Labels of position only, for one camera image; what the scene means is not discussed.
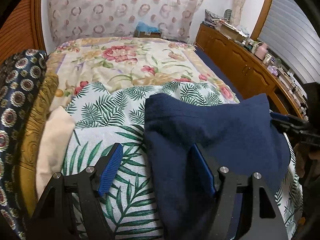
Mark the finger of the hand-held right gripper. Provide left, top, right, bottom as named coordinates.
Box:
left=269, top=112, right=310, bottom=130
left=272, top=121, right=320, bottom=147

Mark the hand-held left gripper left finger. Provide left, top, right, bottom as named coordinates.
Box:
left=26, top=142, right=124, bottom=240

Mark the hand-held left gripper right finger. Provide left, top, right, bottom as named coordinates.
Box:
left=189, top=144, right=289, bottom=240

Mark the navy printed t-shirt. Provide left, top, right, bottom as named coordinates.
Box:
left=143, top=93, right=292, bottom=240

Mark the person's right hand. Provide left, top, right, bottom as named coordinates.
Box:
left=294, top=142, right=320, bottom=185

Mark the palm leaf print sheet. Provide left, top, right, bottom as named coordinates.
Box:
left=61, top=81, right=304, bottom=240

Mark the cream cloth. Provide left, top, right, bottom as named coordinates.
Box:
left=35, top=105, right=77, bottom=195

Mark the pink thermos bottle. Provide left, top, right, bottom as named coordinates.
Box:
left=255, top=42, right=268, bottom=61

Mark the grey window blind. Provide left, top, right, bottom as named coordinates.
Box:
left=257, top=0, right=320, bottom=84

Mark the wooden sideboard cabinet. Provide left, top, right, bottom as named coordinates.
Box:
left=195, top=23, right=308, bottom=120

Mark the gold patterned pillow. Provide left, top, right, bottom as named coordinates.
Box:
left=19, top=72, right=60, bottom=218

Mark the navy bed sheet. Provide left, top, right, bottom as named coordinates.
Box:
left=194, top=46, right=244, bottom=103

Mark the open cardboard box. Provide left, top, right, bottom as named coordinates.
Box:
left=219, top=21, right=248, bottom=43

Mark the floral blanket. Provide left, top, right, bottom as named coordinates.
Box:
left=46, top=37, right=240, bottom=110

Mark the beige tied curtain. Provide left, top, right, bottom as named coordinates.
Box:
left=231, top=0, right=250, bottom=28

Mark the dark circle patterned pillow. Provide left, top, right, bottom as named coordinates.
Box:
left=0, top=49, right=49, bottom=240

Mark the circle print sheer curtain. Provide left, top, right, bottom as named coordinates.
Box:
left=47, top=0, right=209, bottom=43

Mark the wooden slatted wardrobe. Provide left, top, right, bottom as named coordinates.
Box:
left=0, top=0, right=47, bottom=65

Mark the wooden window frame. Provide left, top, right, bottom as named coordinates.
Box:
left=250, top=0, right=277, bottom=42

